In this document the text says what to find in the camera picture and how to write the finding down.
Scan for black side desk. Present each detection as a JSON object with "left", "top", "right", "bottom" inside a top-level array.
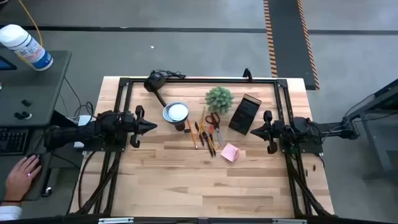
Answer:
[{"left": 0, "top": 49, "right": 73, "bottom": 202}]

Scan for silver hinge plate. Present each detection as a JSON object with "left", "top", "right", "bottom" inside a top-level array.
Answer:
[
  {"left": 272, "top": 218, "right": 308, "bottom": 224},
  {"left": 98, "top": 217, "right": 135, "bottom": 224}
]

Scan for person's hand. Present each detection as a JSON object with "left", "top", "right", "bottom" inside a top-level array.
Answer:
[{"left": 4, "top": 154, "right": 43, "bottom": 203}]

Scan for pink sticky notes pad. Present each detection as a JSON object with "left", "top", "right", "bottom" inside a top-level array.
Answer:
[{"left": 220, "top": 142, "right": 241, "bottom": 164}]

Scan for black lamp cable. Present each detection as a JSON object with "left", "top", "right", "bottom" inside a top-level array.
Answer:
[{"left": 150, "top": 68, "right": 187, "bottom": 79}]

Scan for grey side table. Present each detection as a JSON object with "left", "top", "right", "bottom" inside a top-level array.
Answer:
[{"left": 343, "top": 78, "right": 398, "bottom": 181}]

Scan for red-handled scissors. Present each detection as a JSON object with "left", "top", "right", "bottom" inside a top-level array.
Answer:
[{"left": 205, "top": 111, "right": 224, "bottom": 148}]

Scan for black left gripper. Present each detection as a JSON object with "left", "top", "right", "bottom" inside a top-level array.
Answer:
[{"left": 126, "top": 105, "right": 158, "bottom": 149}]

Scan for black mesh desk organizer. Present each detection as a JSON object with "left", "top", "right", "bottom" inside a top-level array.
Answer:
[{"left": 228, "top": 93, "right": 263, "bottom": 136}]

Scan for black bracket clamp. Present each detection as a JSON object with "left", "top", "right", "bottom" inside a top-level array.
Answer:
[{"left": 242, "top": 67, "right": 254, "bottom": 83}]

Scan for yellow cable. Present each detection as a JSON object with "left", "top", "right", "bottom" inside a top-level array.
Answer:
[{"left": 17, "top": 0, "right": 43, "bottom": 68}]

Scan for black desk lamp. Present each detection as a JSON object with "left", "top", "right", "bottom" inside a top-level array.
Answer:
[{"left": 143, "top": 72, "right": 190, "bottom": 132}]

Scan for white power adapter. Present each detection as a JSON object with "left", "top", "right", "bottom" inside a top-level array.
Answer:
[{"left": 73, "top": 114, "right": 95, "bottom": 149}]

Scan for green potted plant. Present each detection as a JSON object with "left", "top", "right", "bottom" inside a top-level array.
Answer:
[{"left": 205, "top": 86, "right": 235, "bottom": 114}]

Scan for white wipes canister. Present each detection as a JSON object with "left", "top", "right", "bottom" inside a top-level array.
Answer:
[{"left": 0, "top": 24, "right": 54, "bottom": 72}]

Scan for black orange-striped floor mat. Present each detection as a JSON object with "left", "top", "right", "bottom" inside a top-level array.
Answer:
[{"left": 262, "top": 0, "right": 320, "bottom": 91}]

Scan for tablet screen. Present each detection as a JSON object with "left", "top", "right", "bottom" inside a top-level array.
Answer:
[{"left": 0, "top": 55, "right": 18, "bottom": 71}]

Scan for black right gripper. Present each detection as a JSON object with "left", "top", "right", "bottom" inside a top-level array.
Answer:
[{"left": 250, "top": 110, "right": 285, "bottom": 156}]

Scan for black keyboard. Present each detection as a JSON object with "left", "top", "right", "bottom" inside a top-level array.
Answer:
[{"left": 0, "top": 127, "right": 30, "bottom": 156}]

